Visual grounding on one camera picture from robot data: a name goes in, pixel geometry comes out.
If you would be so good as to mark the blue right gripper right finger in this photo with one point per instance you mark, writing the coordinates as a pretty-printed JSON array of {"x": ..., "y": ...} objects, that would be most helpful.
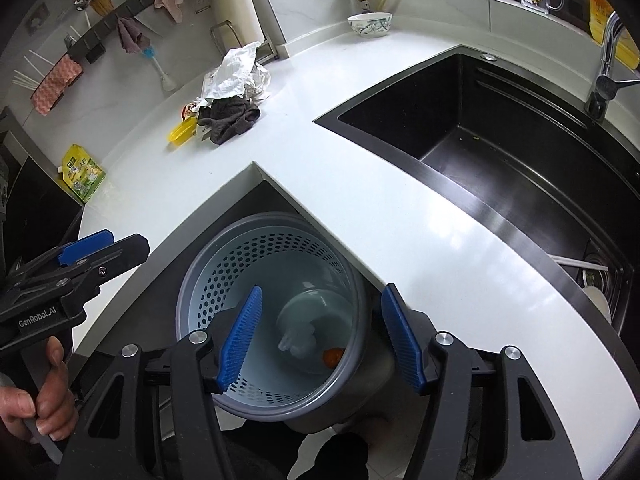
[{"x": 408, "y": 351}]

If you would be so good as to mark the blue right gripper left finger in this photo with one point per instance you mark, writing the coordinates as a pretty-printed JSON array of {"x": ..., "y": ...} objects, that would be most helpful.
[{"x": 238, "y": 337}]

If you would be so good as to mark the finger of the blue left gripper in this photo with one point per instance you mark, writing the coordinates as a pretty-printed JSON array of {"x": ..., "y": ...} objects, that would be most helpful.
[
  {"x": 70, "y": 253},
  {"x": 108, "y": 263}
]

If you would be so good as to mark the clear plastic bag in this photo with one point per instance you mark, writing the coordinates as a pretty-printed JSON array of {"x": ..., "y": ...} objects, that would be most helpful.
[{"x": 298, "y": 340}]

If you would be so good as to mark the yellow plastic piece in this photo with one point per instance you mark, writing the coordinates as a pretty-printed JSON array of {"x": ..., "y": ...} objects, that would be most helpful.
[{"x": 183, "y": 132}]

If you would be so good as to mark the red white snack wrapper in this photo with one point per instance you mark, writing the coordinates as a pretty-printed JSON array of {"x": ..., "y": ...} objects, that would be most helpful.
[{"x": 189, "y": 110}]

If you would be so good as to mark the dark grey cloth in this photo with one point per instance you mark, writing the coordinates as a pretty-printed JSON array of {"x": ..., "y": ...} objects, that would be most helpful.
[{"x": 226, "y": 118}]

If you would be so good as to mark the grey perforated trash bin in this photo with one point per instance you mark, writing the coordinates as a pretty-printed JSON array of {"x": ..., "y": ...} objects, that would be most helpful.
[{"x": 303, "y": 280}]

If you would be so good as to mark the black kitchen sink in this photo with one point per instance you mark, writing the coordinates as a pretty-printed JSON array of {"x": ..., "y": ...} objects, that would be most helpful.
[{"x": 512, "y": 148}]

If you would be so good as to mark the person's left hand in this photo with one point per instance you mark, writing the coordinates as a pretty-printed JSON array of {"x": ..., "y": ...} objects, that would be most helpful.
[{"x": 54, "y": 409}]

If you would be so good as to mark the black stovetop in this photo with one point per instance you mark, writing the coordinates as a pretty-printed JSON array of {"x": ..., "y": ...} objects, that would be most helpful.
[{"x": 38, "y": 211}]

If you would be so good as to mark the yellow green detergent pouch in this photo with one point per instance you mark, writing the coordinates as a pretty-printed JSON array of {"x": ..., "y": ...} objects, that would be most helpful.
[{"x": 80, "y": 172}]

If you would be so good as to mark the pink wavy sponge cloth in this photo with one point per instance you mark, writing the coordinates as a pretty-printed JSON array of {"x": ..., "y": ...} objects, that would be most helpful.
[{"x": 62, "y": 75}]

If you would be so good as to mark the blue white bottle brush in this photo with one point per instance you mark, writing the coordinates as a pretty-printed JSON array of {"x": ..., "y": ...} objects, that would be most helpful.
[{"x": 167, "y": 83}]

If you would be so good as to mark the purple grey hanging rag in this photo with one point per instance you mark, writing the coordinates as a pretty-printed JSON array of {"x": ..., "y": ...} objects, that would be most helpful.
[{"x": 131, "y": 37}]

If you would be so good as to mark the metal cutting board rack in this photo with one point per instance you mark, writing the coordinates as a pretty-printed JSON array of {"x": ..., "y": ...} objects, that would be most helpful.
[{"x": 226, "y": 38}]

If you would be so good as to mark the white cutting board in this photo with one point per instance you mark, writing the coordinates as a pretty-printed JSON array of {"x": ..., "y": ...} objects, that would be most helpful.
[{"x": 250, "y": 18}]

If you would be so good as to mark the chrome faucet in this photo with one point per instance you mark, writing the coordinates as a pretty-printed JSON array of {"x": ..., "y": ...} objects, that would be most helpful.
[{"x": 604, "y": 87}]

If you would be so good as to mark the white patterned ceramic bowl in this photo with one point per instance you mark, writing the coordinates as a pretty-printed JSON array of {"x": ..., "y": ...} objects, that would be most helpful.
[{"x": 370, "y": 24}]

